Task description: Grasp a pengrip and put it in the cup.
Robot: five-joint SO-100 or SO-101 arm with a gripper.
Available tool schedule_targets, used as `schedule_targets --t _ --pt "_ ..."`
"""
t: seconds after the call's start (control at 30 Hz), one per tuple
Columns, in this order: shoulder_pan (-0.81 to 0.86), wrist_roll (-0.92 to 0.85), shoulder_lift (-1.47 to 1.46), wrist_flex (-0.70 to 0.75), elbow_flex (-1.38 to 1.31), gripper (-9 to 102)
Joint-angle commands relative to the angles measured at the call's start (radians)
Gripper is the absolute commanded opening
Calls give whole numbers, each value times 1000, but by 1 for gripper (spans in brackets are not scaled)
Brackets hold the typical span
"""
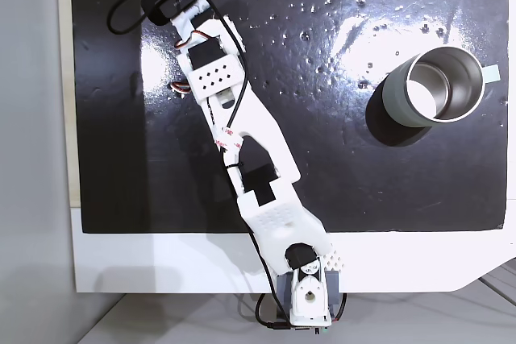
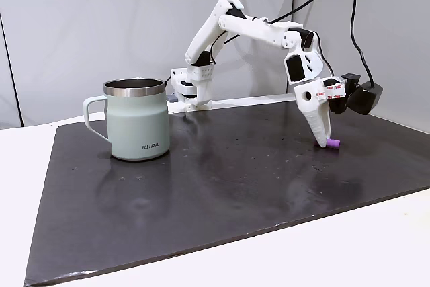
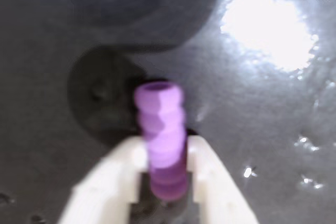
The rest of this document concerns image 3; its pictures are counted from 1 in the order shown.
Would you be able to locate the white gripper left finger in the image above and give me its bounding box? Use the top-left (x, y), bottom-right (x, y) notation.
top-left (58, 135), bottom-right (151, 224)

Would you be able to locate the black glossy mat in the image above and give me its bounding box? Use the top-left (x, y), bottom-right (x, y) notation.
top-left (0, 0), bottom-right (336, 224)

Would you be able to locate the purple ribbed pen grip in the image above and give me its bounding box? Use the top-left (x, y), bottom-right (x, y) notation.
top-left (133, 81), bottom-right (190, 201)

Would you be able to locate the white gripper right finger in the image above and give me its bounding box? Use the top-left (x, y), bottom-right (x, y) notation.
top-left (185, 134), bottom-right (260, 224)

